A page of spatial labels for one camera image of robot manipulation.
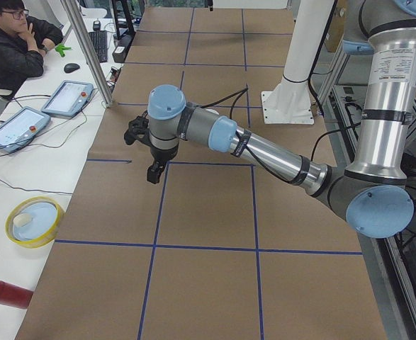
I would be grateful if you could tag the black keyboard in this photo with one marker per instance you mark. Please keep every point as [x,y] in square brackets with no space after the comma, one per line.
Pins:
[99,40]

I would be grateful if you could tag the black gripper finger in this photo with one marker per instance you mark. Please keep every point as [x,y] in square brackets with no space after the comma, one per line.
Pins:
[153,174]
[160,169]

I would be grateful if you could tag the far teach pendant tablet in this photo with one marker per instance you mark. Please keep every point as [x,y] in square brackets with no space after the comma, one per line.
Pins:
[68,99]

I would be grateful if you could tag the green plastic toy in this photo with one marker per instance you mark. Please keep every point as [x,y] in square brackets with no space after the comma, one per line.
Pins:
[61,49]

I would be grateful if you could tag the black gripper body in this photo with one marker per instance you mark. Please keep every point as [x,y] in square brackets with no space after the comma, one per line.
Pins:
[160,156]

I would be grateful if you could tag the near teach pendant tablet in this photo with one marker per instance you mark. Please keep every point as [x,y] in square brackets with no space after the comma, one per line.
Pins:
[20,129]

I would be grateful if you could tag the white camera stand post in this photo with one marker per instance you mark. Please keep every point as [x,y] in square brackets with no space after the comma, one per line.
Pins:
[289,102]

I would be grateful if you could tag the teach pendant tablet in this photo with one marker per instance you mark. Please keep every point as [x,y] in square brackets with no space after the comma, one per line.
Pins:
[20,129]
[68,99]

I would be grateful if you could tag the seated man in black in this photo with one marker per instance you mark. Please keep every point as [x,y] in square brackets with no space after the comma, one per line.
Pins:
[24,42]

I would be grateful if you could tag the yellow rimmed blue bowl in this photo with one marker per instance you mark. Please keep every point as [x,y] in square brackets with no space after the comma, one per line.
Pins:
[34,222]

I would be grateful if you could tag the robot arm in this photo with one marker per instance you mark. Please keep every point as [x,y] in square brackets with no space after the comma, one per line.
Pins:
[369,194]

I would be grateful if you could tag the red cylinder tube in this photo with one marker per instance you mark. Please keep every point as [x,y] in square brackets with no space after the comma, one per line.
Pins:
[14,296]

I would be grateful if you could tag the aluminium frame post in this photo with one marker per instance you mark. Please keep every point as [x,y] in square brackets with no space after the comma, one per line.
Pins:
[77,23]

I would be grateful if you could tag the black box device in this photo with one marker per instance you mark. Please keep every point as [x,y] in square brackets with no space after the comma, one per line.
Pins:
[122,48]

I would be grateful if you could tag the black computer mouse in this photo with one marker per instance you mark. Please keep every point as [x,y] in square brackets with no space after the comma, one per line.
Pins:
[71,67]

